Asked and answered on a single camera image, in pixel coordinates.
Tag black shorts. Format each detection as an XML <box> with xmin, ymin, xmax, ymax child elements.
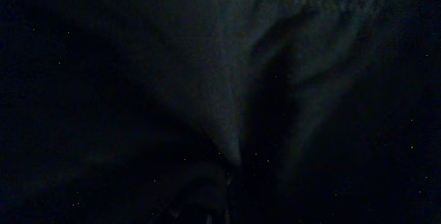
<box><xmin>1</xmin><ymin>0</ymin><xmax>440</xmax><ymax>223</ymax></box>

